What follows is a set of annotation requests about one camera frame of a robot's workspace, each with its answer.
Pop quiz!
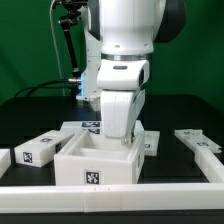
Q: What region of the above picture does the white cabinet top block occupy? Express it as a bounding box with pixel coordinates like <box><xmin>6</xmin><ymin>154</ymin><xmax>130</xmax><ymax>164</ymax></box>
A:
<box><xmin>14</xmin><ymin>130</ymin><xmax>73</xmax><ymax>167</ymax></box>

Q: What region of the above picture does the grey hanging cable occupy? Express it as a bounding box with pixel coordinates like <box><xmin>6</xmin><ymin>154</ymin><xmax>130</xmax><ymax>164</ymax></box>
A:
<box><xmin>49</xmin><ymin>0</ymin><xmax>67</xmax><ymax>98</ymax></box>

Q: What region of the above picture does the white left fence piece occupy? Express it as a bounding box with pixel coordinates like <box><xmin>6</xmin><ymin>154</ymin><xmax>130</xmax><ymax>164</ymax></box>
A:
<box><xmin>0</xmin><ymin>149</ymin><xmax>11</xmax><ymax>178</ymax></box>

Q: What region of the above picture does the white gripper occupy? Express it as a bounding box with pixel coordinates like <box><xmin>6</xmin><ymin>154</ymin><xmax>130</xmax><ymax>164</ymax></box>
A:
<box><xmin>97</xmin><ymin>59</ymin><xmax>149</xmax><ymax>145</ymax></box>

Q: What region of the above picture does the white cabinet body box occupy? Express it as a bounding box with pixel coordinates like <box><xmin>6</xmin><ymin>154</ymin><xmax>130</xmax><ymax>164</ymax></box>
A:
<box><xmin>54</xmin><ymin>130</ymin><xmax>145</xmax><ymax>186</ymax></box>

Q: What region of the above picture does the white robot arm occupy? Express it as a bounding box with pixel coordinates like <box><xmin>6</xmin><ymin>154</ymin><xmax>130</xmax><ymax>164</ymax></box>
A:
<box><xmin>79</xmin><ymin>0</ymin><xmax>186</xmax><ymax>144</ymax></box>

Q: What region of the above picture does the white front fence rail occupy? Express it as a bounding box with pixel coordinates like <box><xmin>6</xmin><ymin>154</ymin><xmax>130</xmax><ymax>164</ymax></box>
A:
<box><xmin>0</xmin><ymin>183</ymin><xmax>224</xmax><ymax>213</ymax></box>

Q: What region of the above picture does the black cable bundle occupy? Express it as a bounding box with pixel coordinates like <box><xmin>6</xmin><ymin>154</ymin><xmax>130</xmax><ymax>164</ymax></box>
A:
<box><xmin>13</xmin><ymin>79</ymin><xmax>83</xmax><ymax>98</ymax></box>

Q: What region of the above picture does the white right fence rail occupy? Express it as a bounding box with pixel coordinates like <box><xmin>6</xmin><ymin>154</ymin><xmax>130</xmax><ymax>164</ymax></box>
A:
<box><xmin>195</xmin><ymin>147</ymin><xmax>224</xmax><ymax>183</ymax></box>

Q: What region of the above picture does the white cabinet door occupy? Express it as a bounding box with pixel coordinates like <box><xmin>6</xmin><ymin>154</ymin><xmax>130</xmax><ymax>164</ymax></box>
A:
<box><xmin>144</xmin><ymin>131</ymin><xmax>160</xmax><ymax>156</ymax></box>
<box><xmin>174</xmin><ymin>129</ymin><xmax>221</xmax><ymax>153</ymax></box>

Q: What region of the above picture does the white fence rail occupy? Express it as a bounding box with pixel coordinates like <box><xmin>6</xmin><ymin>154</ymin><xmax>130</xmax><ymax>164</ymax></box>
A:
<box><xmin>0</xmin><ymin>183</ymin><xmax>224</xmax><ymax>213</ymax></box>
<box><xmin>195</xmin><ymin>147</ymin><xmax>224</xmax><ymax>183</ymax></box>

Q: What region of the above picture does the white marker base plate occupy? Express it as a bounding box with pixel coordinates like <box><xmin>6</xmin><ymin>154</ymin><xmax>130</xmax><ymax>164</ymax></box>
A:
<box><xmin>60</xmin><ymin>120</ymin><xmax>144</xmax><ymax>138</ymax></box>

